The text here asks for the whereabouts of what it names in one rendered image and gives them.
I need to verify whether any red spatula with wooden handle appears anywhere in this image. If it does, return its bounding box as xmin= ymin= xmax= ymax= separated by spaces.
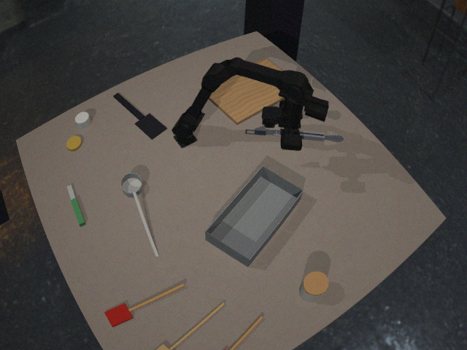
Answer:
xmin=104 ymin=283 xmax=185 ymax=327

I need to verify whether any white short cylinder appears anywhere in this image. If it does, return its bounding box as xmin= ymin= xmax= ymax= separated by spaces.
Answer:
xmin=75 ymin=112 xmax=90 ymax=129

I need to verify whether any brown wooden board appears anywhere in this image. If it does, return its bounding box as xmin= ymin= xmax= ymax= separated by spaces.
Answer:
xmin=208 ymin=58 xmax=285 ymax=125

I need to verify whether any yellow flat disc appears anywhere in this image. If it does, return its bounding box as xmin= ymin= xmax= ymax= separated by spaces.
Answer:
xmin=66 ymin=136 xmax=82 ymax=152

